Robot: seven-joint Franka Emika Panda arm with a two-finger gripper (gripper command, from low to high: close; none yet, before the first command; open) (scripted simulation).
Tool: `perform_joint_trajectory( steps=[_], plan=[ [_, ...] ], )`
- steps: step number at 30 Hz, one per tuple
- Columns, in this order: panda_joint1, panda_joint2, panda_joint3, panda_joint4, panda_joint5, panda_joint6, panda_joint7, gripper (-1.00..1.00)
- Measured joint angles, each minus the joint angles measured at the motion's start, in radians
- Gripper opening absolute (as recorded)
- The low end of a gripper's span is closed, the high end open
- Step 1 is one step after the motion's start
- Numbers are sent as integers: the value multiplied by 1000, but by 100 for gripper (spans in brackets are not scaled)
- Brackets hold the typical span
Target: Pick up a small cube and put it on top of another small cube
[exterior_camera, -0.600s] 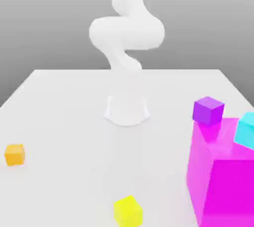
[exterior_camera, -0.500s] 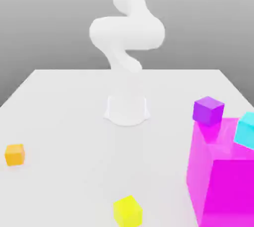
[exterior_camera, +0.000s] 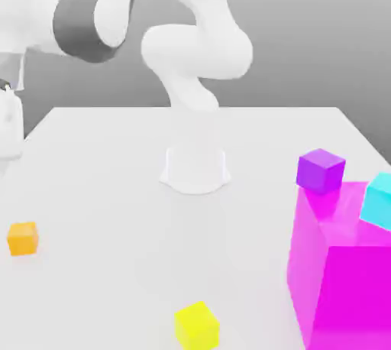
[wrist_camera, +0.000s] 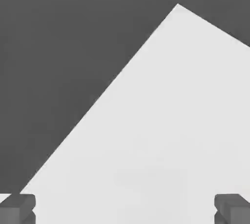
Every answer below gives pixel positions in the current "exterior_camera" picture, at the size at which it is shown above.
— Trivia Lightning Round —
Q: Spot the large magenta box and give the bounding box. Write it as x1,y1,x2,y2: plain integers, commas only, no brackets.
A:
286,180,391,350

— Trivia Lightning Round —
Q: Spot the small purple cube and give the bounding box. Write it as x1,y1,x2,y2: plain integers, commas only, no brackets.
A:
296,147,347,195

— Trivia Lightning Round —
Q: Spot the small cyan cube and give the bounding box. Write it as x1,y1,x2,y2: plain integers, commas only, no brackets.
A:
359,171,391,232

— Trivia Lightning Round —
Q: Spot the small yellow cube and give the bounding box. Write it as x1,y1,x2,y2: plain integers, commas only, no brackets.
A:
173,300,221,350

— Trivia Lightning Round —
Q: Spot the small orange cube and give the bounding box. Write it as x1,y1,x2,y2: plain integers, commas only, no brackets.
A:
6,221,40,257

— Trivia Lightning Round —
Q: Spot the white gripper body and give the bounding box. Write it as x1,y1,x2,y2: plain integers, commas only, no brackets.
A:
0,90,24,162

